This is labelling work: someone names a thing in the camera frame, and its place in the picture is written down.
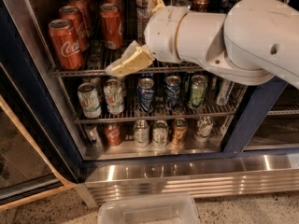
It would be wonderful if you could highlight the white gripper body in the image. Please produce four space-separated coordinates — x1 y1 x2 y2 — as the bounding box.
144 6 189 63

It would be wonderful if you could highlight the clear plastic water bottle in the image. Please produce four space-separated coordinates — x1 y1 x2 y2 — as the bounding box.
135 0 150 43

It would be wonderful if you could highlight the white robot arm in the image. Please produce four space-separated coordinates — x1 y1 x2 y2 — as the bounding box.
106 0 299 88

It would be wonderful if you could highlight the stainless steel fridge cabinet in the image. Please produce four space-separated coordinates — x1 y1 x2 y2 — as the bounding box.
0 0 299 209

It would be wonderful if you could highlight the red can bottom shelf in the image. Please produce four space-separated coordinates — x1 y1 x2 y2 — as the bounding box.
104 123 121 146

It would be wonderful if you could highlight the silver can middle shelf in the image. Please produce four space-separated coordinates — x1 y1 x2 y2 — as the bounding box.
216 79 234 105

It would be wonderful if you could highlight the orange can bottom shelf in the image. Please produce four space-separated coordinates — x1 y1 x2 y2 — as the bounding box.
172 119 188 146

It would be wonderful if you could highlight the open fridge glass door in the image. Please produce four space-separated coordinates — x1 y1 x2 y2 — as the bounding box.
0 0 76 212

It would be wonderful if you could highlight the left blue Pepsi can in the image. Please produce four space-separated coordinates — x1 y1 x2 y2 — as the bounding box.
137 77 155 113

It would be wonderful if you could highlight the blue pepsi can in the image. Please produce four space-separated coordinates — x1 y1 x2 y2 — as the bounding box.
137 77 155 113
164 76 181 110

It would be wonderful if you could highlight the front middle Coca-Cola can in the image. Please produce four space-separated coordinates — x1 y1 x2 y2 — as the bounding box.
100 4 123 49

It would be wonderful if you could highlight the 7up can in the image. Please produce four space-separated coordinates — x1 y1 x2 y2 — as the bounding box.
104 78 124 115
78 82 102 119

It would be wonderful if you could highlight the right blue Pepsi can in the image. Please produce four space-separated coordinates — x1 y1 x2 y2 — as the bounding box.
164 76 181 110

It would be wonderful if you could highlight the front brown coffee can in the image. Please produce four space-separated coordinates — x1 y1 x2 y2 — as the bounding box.
192 0 210 12

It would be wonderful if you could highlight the green soda can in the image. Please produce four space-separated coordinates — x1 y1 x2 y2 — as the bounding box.
188 75 207 109

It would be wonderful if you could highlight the left front 7UP can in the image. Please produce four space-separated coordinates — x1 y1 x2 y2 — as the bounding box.
78 82 102 119

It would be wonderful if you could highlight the front left Coca-Cola can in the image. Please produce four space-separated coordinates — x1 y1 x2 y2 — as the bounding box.
49 19 84 70

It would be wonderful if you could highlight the front dark blue can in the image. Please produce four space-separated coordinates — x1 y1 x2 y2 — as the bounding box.
218 0 235 13

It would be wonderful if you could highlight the left white can bottom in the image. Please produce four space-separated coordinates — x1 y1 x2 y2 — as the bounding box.
134 120 150 147

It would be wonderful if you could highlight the white can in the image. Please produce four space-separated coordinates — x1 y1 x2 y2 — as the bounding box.
134 120 150 147
194 117 213 142
152 120 168 148

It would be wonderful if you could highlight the slim silver can bottom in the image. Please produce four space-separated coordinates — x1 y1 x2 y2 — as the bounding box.
83 124 102 148

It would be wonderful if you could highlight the right white can bottom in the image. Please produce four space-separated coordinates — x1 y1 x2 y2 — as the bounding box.
194 117 213 142

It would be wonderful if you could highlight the clear plastic bin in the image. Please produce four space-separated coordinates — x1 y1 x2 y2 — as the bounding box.
97 193 201 224

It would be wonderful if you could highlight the top wire shelf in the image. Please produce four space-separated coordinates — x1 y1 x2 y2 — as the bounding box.
50 0 281 78

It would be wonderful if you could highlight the wire shelf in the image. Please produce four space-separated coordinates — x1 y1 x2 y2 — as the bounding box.
66 68 250 125
50 0 281 78

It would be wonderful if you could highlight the middle wire shelf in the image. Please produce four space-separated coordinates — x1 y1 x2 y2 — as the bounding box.
66 68 250 125

